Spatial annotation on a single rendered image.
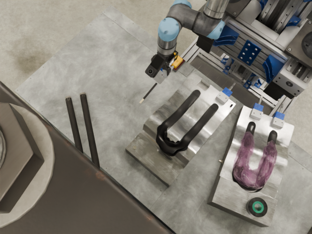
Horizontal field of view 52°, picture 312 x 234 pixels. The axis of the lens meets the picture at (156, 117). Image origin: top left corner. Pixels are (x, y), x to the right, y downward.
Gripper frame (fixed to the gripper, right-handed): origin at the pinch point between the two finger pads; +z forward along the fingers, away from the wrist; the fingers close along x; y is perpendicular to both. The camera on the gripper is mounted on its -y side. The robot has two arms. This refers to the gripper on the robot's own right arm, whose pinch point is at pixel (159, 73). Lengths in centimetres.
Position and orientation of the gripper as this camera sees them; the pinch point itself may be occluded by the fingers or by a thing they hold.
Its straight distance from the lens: 151.6
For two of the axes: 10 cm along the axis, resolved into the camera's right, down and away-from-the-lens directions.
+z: -0.5, 3.3, 9.4
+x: -7.6, -6.2, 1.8
